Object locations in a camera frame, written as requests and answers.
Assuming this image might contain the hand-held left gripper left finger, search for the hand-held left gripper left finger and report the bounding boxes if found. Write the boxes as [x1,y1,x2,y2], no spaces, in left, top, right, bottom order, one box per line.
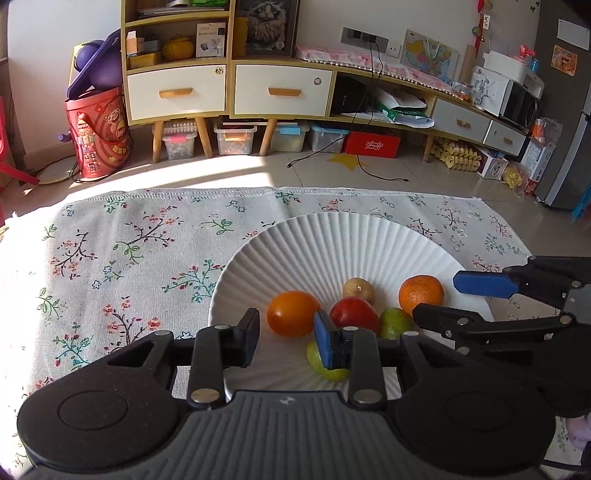
[111,308,262,411]

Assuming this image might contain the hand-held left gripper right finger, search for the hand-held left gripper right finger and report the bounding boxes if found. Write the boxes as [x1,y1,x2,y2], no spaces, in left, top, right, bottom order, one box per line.
[314,310,463,411]

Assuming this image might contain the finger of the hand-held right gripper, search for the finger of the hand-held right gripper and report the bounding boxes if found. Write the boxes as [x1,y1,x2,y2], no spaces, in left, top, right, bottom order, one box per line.
[412,303,573,354]
[453,256,591,306]

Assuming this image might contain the dimpled orange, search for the dimpled orange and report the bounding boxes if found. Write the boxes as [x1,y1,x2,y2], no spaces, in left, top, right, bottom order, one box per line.
[398,274,445,319]

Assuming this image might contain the smooth orange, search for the smooth orange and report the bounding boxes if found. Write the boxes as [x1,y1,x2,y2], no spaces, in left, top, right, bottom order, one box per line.
[267,291,321,337]

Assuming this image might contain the red tomato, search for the red tomato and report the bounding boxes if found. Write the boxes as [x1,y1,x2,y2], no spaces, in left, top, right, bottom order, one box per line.
[329,298,380,335]

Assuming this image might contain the brown kiwi fruit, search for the brown kiwi fruit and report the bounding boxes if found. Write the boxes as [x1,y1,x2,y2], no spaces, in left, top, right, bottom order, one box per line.
[342,277,376,305]

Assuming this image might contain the white ribbed plate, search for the white ribbed plate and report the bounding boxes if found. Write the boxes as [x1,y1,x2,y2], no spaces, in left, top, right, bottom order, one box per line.
[208,212,495,402]

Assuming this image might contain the yellow bag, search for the yellow bag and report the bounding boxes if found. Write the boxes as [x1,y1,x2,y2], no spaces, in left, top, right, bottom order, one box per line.
[502,164,532,190]

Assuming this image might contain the small printed box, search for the small printed box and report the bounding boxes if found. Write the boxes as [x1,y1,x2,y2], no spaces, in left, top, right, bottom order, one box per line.
[478,154,509,180]

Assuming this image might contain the pile of yellow blocks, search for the pile of yellow blocks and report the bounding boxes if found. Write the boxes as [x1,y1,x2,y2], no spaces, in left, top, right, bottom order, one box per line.
[431,137,483,172]

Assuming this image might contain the floral tablecloth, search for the floral tablecloth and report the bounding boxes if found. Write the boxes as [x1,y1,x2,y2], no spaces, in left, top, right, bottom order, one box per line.
[0,186,591,476]

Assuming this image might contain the long low wooden cabinet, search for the long low wooden cabinet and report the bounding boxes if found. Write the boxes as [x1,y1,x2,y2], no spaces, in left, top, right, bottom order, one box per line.
[330,55,532,162]

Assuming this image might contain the red cardboard box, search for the red cardboard box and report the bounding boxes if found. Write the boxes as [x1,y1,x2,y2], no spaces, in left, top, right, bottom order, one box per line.
[344,131,402,159]

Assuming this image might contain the black microwave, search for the black microwave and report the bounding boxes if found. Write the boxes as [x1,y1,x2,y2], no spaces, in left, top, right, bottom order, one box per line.
[501,80,543,123]

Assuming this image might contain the yellow star sticker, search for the yellow star sticker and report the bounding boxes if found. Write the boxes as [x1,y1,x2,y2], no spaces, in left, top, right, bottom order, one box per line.
[329,152,370,172]

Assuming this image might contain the grey refrigerator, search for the grey refrigerator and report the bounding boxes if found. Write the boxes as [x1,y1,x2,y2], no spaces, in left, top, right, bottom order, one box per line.
[536,0,591,210]

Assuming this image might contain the white paper bags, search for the white paper bags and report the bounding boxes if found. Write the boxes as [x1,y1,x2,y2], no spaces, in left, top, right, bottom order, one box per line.
[374,88,435,127]

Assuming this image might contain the clear storage box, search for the clear storage box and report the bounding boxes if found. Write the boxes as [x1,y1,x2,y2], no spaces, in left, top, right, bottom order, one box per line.
[213,121,257,156]
[270,122,310,153]
[163,121,198,161]
[310,124,349,153]

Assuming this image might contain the black box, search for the black box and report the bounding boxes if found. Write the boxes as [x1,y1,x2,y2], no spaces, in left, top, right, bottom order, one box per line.
[331,74,372,115]

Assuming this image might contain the white drawer wooden cabinet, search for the white drawer wooden cabinet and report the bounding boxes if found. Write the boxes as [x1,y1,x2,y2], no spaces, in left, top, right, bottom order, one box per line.
[229,0,335,155]
[121,0,232,162]

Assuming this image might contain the round white disc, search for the round white disc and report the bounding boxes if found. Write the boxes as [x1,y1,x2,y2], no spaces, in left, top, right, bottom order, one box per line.
[39,159,79,185]

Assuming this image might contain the red printed bucket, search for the red printed bucket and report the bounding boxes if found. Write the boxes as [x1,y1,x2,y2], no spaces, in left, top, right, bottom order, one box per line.
[65,87,131,180]

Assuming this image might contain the pink lace cloth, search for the pink lace cloth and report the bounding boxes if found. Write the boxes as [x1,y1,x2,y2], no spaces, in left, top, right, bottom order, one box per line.
[295,45,455,86]

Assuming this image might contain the yellow pot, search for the yellow pot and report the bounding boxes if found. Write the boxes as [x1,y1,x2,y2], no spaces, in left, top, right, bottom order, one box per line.
[163,36,194,60]

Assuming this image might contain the small white box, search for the small white box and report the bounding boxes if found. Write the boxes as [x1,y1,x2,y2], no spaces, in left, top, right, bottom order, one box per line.
[196,23,226,58]

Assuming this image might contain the red plastic chair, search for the red plastic chair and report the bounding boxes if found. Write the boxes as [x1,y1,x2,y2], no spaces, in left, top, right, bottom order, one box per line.
[0,97,40,185]

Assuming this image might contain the purple toy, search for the purple toy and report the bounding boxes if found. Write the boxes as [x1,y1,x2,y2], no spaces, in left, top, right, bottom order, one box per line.
[65,30,123,100]

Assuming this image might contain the cat picture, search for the cat picture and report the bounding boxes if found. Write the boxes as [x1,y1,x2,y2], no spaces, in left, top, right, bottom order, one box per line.
[247,0,296,56]

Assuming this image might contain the black cable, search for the black cable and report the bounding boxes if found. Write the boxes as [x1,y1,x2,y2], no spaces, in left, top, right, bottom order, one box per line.
[287,39,409,183]

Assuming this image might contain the wall outlet strip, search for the wall outlet strip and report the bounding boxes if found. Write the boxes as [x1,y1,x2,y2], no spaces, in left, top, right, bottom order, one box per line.
[342,27,400,58]

